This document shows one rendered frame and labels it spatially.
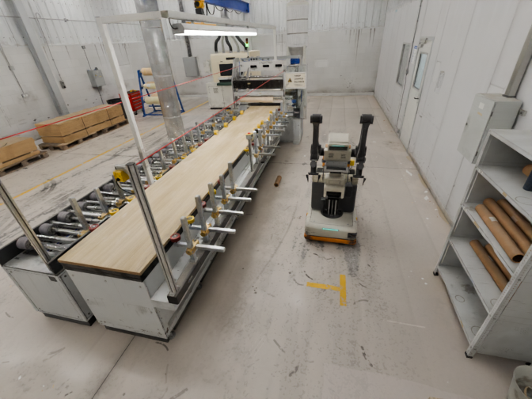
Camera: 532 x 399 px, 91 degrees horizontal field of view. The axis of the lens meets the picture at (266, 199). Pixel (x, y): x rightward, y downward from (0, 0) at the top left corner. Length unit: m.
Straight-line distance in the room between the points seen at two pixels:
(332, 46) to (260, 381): 11.72
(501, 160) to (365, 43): 10.20
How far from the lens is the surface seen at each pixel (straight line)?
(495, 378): 2.89
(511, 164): 2.88
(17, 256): 3.20
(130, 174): 1.58
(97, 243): 2.52
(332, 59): 12.53
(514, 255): 2.35
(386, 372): 2.58
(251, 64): 6.75
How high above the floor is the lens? 2.22
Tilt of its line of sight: 31 degrees down
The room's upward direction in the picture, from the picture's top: 3 degrees counter-clockwise
